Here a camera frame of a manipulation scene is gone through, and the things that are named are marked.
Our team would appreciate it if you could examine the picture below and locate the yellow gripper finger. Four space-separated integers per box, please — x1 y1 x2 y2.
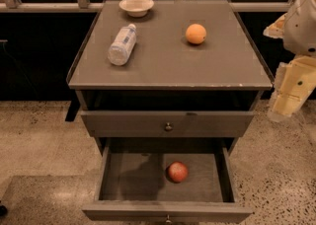
263 14 286 38
268 55 316 122

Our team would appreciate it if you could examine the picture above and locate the red apple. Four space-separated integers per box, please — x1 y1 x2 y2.
167 161 189 183

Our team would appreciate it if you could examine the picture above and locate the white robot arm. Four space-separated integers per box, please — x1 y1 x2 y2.
264 0 316 122

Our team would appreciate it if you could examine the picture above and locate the grey wooden drawer cabinet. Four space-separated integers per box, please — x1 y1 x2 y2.
68 0 272 149

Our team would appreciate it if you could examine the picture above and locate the brass top drawer knob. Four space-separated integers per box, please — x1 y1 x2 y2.
165 122 173 132

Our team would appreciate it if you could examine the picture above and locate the brass drawer knob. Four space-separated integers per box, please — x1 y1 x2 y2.
165 215 173 225
165 122 173 132

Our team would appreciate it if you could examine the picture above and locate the brass middle drawer knob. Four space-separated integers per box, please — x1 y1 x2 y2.
165 215 173 225

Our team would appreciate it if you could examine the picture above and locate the open grey middle drawer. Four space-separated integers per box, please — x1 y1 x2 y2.
83 147 252 223

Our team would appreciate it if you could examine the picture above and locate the grey top drawer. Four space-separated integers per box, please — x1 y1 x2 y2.
81 111 254 137

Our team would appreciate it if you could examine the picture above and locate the orange fruit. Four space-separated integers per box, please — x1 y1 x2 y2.
186 24 206 44

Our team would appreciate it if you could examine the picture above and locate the white ceramic bowl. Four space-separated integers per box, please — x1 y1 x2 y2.
118 0 154 18

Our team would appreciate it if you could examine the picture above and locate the clear plastic water bottle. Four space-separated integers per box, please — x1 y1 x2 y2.
108 24 136 66

